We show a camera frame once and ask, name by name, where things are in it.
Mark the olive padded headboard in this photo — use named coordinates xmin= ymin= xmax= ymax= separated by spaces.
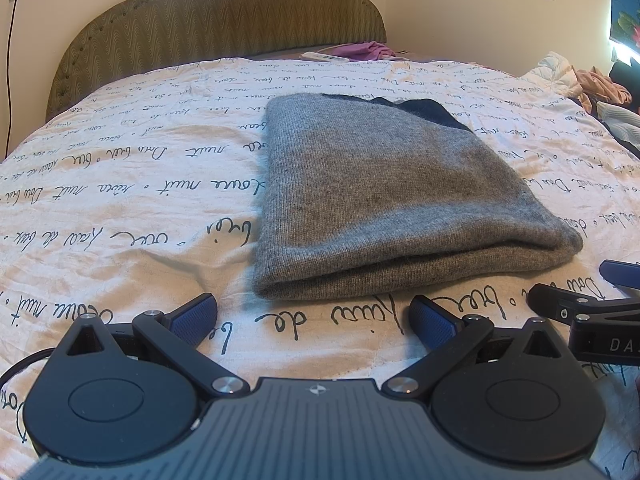
xmin=46 ymin=0 xmax=388 ymax=123

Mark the grey sweater with navy sleeves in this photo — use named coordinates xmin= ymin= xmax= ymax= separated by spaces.
xmin=252 ymin=91 xmax=585 ymax=301

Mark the pink cloth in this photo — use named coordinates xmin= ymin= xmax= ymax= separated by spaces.
xmin=330 ymin=41 xmax=398 ymax=61

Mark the light striped cloth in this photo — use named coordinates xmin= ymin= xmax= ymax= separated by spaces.
xmin=596 ymin=101 xmax=640 ymax=133

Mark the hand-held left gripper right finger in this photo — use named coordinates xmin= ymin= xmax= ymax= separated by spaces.
xmin=382 ymin=295 xmax=571 ymax=401

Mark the peach cloth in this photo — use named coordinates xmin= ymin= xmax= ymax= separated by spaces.
xmin=574 ymin=67 xmax=633 ymax=113

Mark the white script-printed blanket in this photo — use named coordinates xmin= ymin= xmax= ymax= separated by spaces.
xmin=0 ymin=54 xmax=640 ymax=480

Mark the black wall cable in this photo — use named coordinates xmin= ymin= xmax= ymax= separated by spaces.
xmin=2 ymin=0 xmax=25 ymax=158

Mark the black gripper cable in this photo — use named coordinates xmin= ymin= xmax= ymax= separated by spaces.
xmin=0 ymin=346 xmax=57 ymax=397

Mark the dark cloth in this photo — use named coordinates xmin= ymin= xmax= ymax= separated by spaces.
xmin=607 ymin=57 xmax=640 ymax=89

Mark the wall poster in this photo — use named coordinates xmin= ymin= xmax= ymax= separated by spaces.
xmin=609 ymin=0 xmax=640 ymax=56

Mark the white power strip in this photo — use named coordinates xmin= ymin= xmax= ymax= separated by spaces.
xmin=301 ymin=51 xmax=351 ymax=64

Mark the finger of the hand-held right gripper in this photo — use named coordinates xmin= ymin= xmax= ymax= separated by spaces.
xmin=529 ymin=284 xmax=640 ymax=324
xmin=599 ymin=260 xmax=640 ymax=288

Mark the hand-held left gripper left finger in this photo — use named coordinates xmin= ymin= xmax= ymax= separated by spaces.
xmin=57 ymin=292 xmax=251 ymax=402

